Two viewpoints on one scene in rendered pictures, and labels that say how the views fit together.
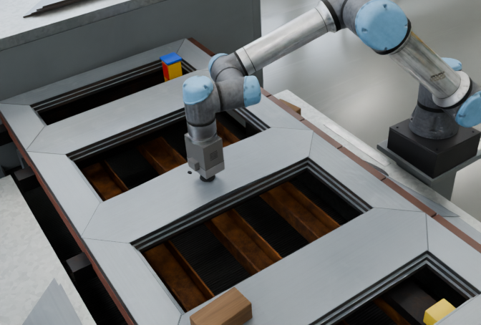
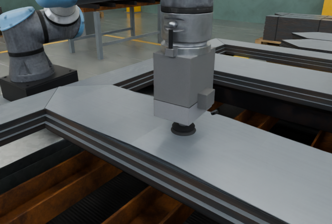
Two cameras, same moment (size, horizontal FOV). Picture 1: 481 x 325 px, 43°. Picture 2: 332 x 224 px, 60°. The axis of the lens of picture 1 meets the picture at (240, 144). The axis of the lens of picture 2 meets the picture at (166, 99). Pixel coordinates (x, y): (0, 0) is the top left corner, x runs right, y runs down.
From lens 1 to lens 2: 175 cm
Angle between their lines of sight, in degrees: 91
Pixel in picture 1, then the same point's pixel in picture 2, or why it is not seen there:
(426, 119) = (42, 60)
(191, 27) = not seen: outside the picture
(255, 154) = (114, 108)
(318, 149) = (97, 82)
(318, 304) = (289, 68)
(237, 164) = (141, 115)
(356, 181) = (144, 67)
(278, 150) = (102, 98)
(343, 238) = (217, 66)
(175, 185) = (221, 156)
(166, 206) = (274, 154)
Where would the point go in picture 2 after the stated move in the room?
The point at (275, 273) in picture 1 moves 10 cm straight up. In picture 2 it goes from (283, 81) to (290, 42)
